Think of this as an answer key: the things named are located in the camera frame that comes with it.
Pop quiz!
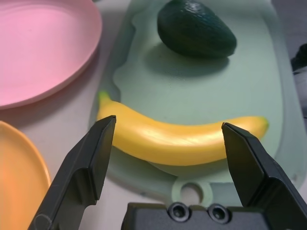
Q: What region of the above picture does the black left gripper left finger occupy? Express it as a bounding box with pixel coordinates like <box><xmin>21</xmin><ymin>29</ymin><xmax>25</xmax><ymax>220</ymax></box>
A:
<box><xmin>28</xmin><ymin>115</ymin><xmax>117</xmax><ymax>230</ymax></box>

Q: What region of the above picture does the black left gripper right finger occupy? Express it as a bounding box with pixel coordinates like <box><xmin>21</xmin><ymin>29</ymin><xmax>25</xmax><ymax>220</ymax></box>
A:
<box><xmin>221</xmin><ymin>122</ymin><xmax>307</xmax><ymax>230</ymax></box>

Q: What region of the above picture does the yellow plastic plate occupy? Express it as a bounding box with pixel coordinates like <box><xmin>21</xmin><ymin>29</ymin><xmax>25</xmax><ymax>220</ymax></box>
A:
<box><xmin>0</xmin><ymin>119</ymin><xmax>52</xmax><ymax>230</ymax></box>

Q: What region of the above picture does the green cutting board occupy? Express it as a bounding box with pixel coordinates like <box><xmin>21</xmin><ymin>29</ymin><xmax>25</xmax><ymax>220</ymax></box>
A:
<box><xmin>88</xmin><ymin>0</ymin><xmax>307</xmax><ymax>204</ymax></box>

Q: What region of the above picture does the dark green toy avocado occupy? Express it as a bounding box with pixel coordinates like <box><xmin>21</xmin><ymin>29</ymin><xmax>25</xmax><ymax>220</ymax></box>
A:
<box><xmin>157</xmin><ymin>0</ymin><xmax>238</xmax><ymax>58</ymax></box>

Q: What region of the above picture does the pink plastic plate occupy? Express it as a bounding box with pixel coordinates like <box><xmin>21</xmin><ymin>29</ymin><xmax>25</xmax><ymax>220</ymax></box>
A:
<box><xmin>0</xmin><ymin>0</ymin><xmax>103</xmax><ymax>111</ymax></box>

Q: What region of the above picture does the yellow toy banana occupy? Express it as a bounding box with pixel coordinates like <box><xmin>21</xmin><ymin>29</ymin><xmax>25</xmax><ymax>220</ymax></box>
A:
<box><xmin>95</xmin><ymin>90</ymin><xmax>269</xmax><ymax>167</ymax></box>

